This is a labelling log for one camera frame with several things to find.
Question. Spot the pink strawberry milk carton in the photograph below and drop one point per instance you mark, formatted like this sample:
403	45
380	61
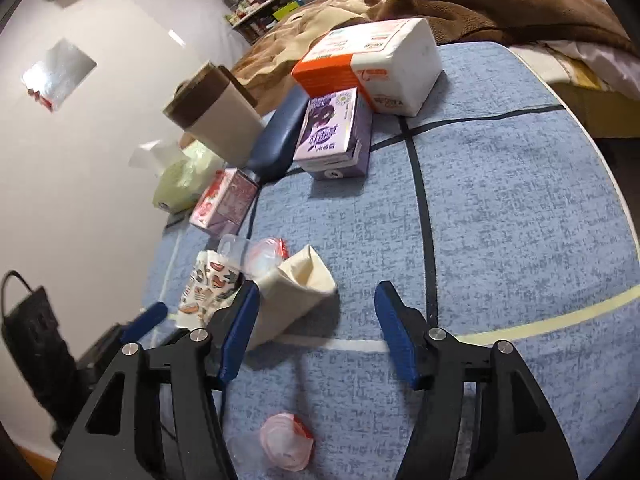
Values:
225	202

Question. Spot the square wall mirror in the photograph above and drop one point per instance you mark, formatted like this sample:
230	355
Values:
57	72

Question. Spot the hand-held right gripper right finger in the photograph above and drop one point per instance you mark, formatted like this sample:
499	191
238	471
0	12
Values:
395	330

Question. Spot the pale pink duvet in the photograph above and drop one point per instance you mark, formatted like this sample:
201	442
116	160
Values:
600	65

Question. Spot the patterned paper wrapper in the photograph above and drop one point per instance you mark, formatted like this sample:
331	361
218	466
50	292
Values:
205	290

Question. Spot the pale green tissue pack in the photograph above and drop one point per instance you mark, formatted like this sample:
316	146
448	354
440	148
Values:
185	182

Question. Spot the beige paper bag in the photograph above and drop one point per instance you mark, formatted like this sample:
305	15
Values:
300	290

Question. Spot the dark blue glasses case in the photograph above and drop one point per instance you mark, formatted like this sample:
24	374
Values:
280	135

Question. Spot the beige cup brown lid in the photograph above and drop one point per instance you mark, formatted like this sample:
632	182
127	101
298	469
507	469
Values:
220	110

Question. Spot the purple milk carton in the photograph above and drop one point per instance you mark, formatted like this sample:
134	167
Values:
330	130

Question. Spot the yellow patterned mattress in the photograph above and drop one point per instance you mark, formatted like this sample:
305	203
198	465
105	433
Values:
595	105

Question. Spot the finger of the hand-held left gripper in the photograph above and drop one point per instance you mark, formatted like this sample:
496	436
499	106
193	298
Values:
145	320

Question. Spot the cluttered grey desk shelf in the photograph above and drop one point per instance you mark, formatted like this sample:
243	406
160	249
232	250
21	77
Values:
265	10

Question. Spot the brown fleece blanket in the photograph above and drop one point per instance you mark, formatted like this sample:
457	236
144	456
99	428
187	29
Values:
450	5

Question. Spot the black handbag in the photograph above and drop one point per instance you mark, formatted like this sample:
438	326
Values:
35	350

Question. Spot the orange white tissue box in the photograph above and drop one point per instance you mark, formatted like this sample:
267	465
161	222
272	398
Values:
380	65

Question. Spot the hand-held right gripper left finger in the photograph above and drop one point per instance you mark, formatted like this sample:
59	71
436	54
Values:
240	330

